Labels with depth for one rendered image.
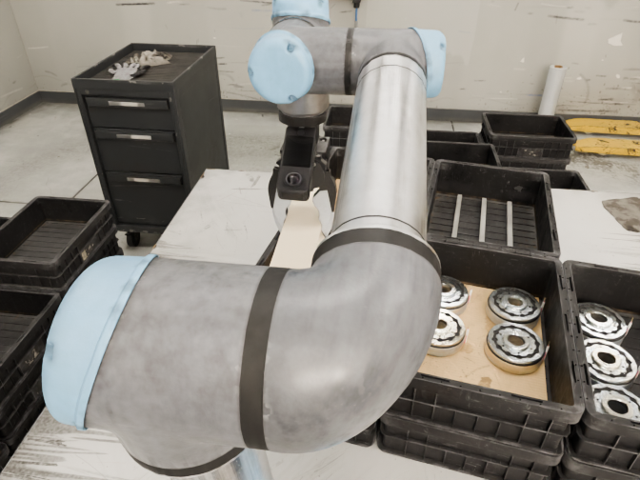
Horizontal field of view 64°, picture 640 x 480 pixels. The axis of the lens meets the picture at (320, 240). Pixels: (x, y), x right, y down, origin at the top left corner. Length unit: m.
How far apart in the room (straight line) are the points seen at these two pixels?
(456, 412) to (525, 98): 3.68
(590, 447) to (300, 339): 0.71
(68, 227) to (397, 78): 1.79
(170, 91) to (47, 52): 2.84
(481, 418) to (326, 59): 0.61
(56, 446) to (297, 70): 0.84
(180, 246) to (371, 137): 1.15
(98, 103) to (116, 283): 2.14
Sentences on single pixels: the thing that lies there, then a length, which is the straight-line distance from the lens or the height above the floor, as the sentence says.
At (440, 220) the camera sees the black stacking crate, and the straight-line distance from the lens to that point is 1.40.
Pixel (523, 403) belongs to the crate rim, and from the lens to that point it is 0.85.
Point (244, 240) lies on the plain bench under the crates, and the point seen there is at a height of 0.70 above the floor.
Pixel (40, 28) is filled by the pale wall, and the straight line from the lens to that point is 4.99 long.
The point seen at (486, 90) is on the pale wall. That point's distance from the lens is 4.32.
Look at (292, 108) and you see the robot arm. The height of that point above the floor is 1.31.
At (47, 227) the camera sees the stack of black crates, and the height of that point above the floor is 0.49.
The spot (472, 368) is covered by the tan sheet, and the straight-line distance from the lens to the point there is 1.01.
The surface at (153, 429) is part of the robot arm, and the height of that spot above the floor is 1.30.
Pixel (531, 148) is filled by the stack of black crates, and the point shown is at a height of 0.53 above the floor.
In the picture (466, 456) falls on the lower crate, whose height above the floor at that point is 0.76.
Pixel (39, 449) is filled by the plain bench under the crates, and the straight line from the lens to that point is 1.15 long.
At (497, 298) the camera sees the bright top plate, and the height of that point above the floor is 0.86.
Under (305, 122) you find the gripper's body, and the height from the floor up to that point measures 1.29.
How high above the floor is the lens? 1.56
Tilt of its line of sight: 35 degrees down
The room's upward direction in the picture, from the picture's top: straight up
